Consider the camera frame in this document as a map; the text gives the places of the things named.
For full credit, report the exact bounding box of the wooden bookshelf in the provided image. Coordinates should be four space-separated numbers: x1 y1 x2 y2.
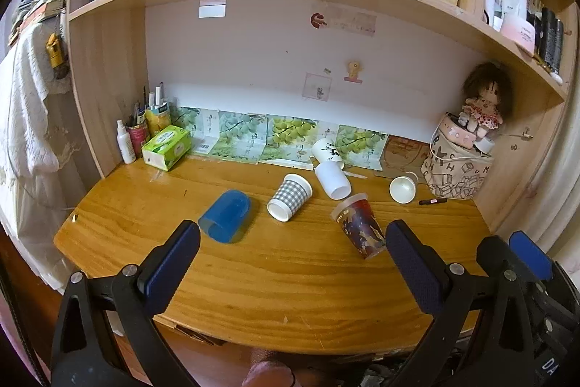
61 0 580 234

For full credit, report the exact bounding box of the green tissue box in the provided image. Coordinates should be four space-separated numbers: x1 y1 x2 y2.
141 125 192 172

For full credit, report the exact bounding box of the dark printed cup with lid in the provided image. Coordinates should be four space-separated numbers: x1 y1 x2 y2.
331 193 387 261

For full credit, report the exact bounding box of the white lace cloth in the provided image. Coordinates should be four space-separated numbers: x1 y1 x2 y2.
0 20 98 292

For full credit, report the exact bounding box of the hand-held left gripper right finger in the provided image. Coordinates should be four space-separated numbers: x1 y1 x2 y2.
384 220 534 387

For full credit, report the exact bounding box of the letter print fabric bag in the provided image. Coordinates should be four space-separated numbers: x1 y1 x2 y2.
420 112 494 201

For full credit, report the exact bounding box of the brown haired doll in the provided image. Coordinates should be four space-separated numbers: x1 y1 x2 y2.
457 61 515 140

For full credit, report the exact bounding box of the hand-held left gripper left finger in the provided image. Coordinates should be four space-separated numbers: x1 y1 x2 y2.
50 220 202 387

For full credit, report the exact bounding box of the black bottle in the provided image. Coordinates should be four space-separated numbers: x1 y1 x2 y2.
535 7 557 66
550 19 565 75

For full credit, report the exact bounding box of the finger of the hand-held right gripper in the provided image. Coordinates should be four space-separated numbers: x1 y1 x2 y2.
509 231 554 281
477 235 520 286

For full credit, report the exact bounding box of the white round jar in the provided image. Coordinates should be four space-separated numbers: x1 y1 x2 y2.
473 135 497 155

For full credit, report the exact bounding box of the red pen holder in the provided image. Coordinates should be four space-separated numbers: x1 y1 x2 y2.
126 122 150 157

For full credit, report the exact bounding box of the small white cup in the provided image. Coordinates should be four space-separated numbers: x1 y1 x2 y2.
390 172 420 204

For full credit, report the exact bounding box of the grape print box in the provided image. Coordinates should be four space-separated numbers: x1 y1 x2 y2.
213 111 268 163
333 124 389 171
259 115 318 165
174 106 221 156

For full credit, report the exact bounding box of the blue plastic cup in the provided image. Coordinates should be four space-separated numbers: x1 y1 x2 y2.
198 189 253 244

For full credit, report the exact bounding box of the grey checked paper cup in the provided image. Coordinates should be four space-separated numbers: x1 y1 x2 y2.
266 174 314 223

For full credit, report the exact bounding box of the yellow bear sticker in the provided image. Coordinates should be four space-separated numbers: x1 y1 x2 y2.
344 61 365 84

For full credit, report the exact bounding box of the plain white cup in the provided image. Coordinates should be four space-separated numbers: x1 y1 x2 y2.
315 161 352 201

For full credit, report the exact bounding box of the white spray bottle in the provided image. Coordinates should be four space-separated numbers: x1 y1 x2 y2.
115 119 137 165

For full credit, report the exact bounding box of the pink box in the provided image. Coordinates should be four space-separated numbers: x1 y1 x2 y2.
442 115 479 149

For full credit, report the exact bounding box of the yellow toy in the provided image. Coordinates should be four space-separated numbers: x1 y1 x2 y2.
45 32 70 71

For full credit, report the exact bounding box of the yellow green container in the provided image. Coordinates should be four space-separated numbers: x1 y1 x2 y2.
145 101 172 138

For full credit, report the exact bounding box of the pink square sticker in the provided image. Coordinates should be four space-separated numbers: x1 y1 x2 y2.
303 72 332 101

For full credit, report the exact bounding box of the white cup with black print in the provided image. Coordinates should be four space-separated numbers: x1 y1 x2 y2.
312 137 345 170

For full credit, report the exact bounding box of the brown cardboard sheet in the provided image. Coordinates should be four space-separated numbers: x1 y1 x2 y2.
378 135 431 180

